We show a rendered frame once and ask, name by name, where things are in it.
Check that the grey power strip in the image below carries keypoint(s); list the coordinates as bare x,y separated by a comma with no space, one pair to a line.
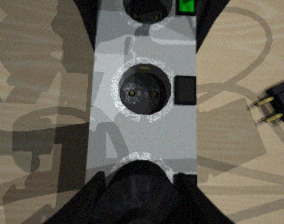
141,69

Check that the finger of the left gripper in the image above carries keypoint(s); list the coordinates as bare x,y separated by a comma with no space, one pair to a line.
86,10
207,11

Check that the black plug with two brass prongs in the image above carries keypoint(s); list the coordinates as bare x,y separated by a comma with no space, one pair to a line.
276,98

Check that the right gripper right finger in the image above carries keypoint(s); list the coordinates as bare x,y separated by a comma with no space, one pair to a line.
200,208

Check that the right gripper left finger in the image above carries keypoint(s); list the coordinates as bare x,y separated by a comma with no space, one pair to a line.
79,209

